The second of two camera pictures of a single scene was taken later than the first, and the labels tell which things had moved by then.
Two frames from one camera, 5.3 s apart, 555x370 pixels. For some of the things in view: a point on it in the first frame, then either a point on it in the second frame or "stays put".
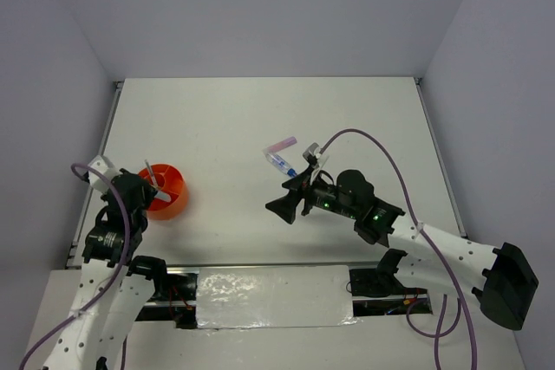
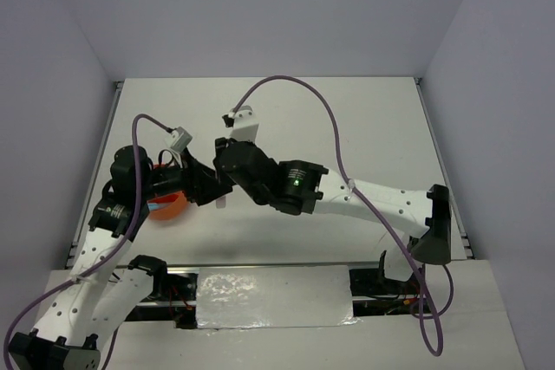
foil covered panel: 279,296 stays put
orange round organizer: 169,180 stays put
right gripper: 299,186 → 219,142
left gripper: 150,191 → 199,180
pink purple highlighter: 281,145 → 221,202
